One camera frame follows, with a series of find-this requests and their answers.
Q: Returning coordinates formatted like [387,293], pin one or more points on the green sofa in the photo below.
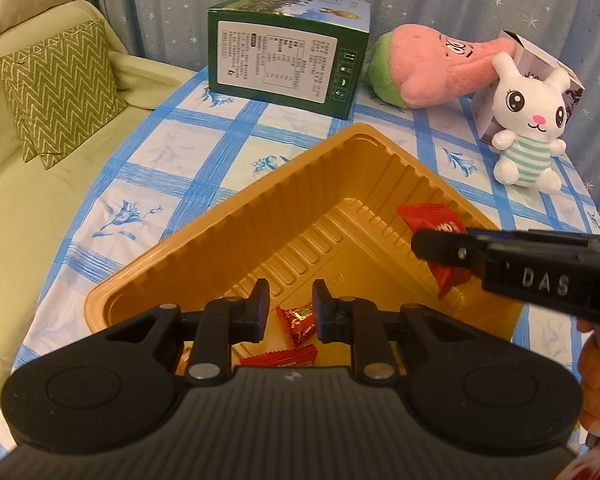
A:
[38,204]

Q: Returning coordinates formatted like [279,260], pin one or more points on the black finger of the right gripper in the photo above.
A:
[542,236]
[465,251]

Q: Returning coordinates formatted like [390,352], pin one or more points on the white brown paper box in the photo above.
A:
[531,61]

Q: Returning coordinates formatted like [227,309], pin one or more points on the green white cardboard box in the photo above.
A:
[307,54]

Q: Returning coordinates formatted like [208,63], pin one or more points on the large red snack packet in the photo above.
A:
[439,218]

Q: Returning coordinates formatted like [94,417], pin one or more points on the person's right hand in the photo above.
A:
[589,369]

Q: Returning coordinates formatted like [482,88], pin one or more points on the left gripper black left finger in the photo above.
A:
[224,322]

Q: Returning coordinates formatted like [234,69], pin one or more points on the white bunny plush toy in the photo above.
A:
[533,116]

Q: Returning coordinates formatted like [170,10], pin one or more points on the pink peach plush toy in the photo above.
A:
[415,66]

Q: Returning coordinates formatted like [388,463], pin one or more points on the orange plastic tray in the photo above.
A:
[329,214]

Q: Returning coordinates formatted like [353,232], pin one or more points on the red white candy packet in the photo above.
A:
[297,357]

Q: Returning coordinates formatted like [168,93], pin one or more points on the small red candy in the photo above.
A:
[298,324]

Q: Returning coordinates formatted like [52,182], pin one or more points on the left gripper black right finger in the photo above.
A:
[359,324]

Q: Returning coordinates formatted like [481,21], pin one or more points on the green zigzag pillow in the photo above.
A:
[61,91]

